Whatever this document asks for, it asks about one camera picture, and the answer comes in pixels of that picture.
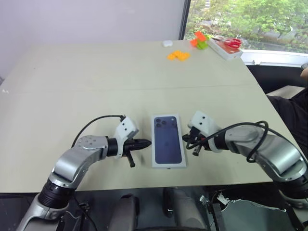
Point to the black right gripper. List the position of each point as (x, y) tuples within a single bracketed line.
[(198, 139)]

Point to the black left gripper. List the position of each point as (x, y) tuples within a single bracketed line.
[(128, 146)]

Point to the white phone box lid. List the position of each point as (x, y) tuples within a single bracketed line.
[(168, 144)]

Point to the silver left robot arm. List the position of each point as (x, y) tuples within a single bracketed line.
[(72, 158)]

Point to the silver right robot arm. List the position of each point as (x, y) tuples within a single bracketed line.
[(276, 151)]

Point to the white tray with red scissors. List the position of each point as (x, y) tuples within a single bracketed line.
[(222, 51)]

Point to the small grey clip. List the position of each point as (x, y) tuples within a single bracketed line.
[(204, 201)]

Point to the dark grey rounded shape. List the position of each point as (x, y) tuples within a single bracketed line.
[(185, 211), (126, 211)]

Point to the white plug connector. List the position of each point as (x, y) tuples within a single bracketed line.
[(222, 199)]

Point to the black clamp under table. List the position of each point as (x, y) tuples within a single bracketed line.
[(84, 207)]

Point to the black metal stand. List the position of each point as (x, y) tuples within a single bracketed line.
[(217, 216)]

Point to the orange blocks pile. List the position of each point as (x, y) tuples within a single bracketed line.
[(179, 55)]

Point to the orange and green toy bricks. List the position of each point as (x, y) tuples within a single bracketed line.
[(199, 41)]

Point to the person in black clothes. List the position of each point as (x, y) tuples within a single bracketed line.
[(291, 113)]

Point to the white earbuds case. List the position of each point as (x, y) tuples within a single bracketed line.
[(166, 43)]

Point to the beige side table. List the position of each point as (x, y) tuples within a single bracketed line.
[(286, 91)]

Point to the white window sill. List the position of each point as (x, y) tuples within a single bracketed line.
[(272, 57)]

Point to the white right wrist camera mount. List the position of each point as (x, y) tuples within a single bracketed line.
[(204, 120)]

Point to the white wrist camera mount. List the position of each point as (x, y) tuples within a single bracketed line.
[(204, 120), (126, 127)]

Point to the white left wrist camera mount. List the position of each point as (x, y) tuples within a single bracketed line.
[(126, 127)]

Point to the dark window frame post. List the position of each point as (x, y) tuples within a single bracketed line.
[(185, 19)]

